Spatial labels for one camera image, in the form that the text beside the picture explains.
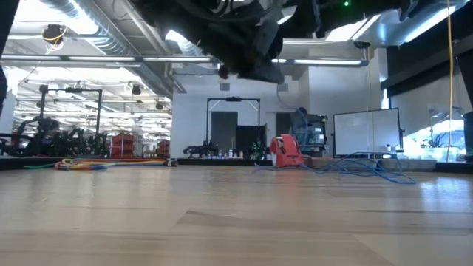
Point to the black dome camera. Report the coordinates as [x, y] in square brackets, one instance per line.
[362, 44]

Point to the black aluminium rig frame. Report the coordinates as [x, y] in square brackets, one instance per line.
[207, 162]

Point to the black robot workstation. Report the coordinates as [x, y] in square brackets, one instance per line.
[70, 142]

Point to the white board on stand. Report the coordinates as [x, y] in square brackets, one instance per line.
[366, 133]

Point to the grey door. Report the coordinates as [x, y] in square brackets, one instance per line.
[223, 129]

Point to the long light bar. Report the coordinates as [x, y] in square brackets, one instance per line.
[177, 59]

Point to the black camera gantry frame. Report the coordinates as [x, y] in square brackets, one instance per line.
[233, 99]

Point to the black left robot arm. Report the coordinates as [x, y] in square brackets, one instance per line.
[184, 14]

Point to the silver ventilation duct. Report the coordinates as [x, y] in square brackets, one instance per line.
[111, 40]

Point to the red shelf cart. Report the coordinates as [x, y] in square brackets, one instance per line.
[123, 146]
[164, 147]

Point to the black background robot arm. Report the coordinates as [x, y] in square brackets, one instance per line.
[199, 149]

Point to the grey wall vent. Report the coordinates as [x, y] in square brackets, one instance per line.
[224, 86]
[283, 87]

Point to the red tape measure box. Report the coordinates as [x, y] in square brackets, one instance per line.
[288, 151]

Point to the grey plastic tool case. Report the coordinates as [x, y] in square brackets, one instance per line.
[414, 164]

